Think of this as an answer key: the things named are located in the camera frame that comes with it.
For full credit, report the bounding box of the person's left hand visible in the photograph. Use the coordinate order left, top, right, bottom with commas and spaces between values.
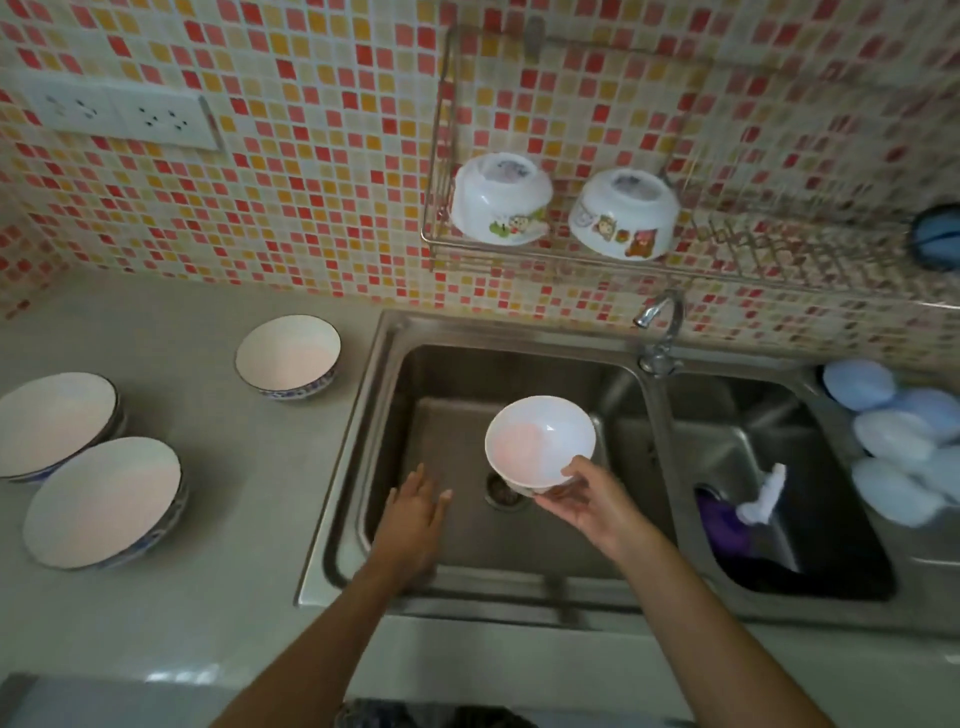
372, 462, 455, 585

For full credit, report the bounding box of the person's right hand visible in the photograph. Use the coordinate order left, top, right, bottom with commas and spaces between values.
534, 456, 655, 569

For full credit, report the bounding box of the plain white bowl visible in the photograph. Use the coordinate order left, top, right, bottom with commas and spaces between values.
484, 395, 598, 499

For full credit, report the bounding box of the person's right forearm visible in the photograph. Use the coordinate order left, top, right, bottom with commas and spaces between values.
611, 529, 840, 728

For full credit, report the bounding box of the person's left forearm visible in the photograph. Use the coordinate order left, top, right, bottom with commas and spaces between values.
201, 556, 436, 728

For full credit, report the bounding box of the stainless steel double sink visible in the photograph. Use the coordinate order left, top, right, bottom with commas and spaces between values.
296, 307, 960, 639

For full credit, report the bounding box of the metal sink drain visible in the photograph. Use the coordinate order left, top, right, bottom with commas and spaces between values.
483, 472, 535, 513

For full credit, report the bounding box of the purple cloth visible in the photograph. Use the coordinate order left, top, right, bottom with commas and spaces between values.
694, 486, 804, 590

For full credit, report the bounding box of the chrome faucet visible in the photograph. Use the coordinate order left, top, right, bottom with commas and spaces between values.
632, 288, 687, 378

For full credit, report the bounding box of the person's dark clothing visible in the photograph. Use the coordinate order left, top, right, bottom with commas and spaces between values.
333, 697, 541, 728

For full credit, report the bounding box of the small blue patterned bowl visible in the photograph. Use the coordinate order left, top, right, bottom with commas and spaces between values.
234, 314, 342, 402

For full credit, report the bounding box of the white cartoon print bowl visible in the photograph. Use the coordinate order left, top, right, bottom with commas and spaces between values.
448, 152, 555, 246
567, 167, 681, 262

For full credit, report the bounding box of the large blue patterned bowl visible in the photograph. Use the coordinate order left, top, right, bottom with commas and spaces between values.
0, 372, 127, 483
21, 436, 189, 571

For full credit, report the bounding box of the blue round object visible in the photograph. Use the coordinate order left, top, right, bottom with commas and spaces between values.
909, 202, 960, 273

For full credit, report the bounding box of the metal wire dish rack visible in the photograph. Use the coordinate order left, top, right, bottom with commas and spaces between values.
420, 26, 960, 312

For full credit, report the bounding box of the white wall socket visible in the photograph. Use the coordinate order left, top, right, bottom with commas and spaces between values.
105, 84, 226, 153
21, 78, 121, 136

